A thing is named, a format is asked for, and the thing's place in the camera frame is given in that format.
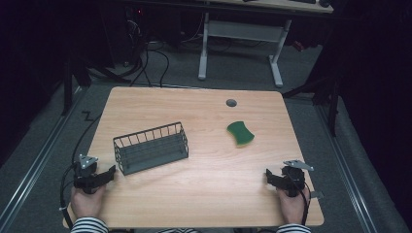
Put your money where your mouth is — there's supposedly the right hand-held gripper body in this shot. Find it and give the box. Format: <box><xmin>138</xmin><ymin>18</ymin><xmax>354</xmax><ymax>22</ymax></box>
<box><xmin>280</xmin><ymin>158</ymin><xmax>315</xmax><ymax>198</ymax></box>

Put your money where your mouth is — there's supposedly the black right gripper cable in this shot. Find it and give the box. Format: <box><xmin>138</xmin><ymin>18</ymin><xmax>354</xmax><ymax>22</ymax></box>
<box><xmin>299</xmin><ymin>185</ymin><xmax>313</xmax><ymax>226</ymax></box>

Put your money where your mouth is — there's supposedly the black metal stand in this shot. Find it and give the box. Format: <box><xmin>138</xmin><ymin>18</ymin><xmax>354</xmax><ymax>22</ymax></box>
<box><xmin>281</xmin><ymin>72</ymin><xmax>343</xmax><ymax>138</ymax></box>
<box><xmin>60</xmin><ymin>52</ymin><xmax>93</xmax><ymax>117</ymax></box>

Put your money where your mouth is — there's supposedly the person's striped shirt torso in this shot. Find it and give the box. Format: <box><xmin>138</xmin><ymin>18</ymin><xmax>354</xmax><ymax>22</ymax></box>
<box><xmin>156</xmin><ymin>227</ymin><xmax>200</xmax><ymax>233</ymax></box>

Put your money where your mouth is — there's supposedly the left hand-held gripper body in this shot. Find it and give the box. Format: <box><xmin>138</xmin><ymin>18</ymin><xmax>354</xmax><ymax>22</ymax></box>
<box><xmin>72</xmin><ymin>154</ymin><xmax>107</xmax><ymax>195</ymax></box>

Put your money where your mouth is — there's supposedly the person's right hand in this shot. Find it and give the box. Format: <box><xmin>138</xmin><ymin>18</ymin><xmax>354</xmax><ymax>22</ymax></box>
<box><xmin>277</xmin><ymin>186</ymin><xmax>312</xmax><ymax>225</ymax></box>

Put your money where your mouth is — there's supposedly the green and yellow sponge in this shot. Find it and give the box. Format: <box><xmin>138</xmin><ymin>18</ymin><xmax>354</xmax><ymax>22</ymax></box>
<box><xmin>225</xmin><ymin>120</ymin><xmax>256</xmax><ymax>148</ymax></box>

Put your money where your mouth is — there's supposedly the dark grey wire basket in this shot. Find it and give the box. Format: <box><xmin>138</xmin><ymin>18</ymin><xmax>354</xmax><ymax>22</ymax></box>
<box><xmin>112</xmin><ymin>121</ymin><xmax>190</xmax><ymax>177</ymax></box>

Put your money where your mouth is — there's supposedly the white-framed wooden desk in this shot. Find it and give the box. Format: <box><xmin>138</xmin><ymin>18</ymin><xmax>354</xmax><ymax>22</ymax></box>
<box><xmin>196</xmin><ymin>0</ymin><xmax>335</xmax><ymax>88</ymax></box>

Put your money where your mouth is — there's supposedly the black floor cables bundle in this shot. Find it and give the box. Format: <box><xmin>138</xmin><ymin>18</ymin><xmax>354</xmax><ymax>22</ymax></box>
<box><xmin>127</xmin><ymin>38</ymin><xmax>171</xmax><ymax>88</ymax></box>

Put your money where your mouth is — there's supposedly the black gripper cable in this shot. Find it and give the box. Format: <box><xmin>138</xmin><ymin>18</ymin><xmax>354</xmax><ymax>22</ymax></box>
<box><xmin>299</xmin><ymin>185</ymin><xmax>313</xmax><ymax>226</ymax></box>
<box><xmin>58</xmin><ymin>113</ymin><xmax>103</xmax><ymax>230</ymax></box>

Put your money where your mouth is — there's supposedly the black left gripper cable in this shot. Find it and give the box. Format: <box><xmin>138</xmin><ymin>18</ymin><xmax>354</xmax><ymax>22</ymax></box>
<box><xmin>58</xmin><ymin>113</ymin><xmax>103</xmax><ymax>230</ymax></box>

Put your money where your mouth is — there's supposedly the metal floor rail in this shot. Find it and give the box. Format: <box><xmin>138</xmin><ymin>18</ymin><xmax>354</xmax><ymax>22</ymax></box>
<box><xmin>314</xmin><ymin>104</ymin><xmax>379</xmax><ymax>233</ymax></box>
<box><xmin>0</xmin><ymin>86</ymin><xmax>86</xmax><ymax>225</ymax></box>

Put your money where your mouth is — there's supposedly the person's left hand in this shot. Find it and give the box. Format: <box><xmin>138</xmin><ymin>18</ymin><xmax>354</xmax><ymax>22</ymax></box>
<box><xmin>70</xmin><ymin>185</ymin><xmax>107</xmax><ymax>221</ymax></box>

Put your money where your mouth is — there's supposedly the black computer tower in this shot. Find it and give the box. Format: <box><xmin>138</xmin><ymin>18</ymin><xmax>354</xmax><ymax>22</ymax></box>
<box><xmin>122</xmin><ymin>5</ymin><xmax>149</xmax><ymax>67</ymax></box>

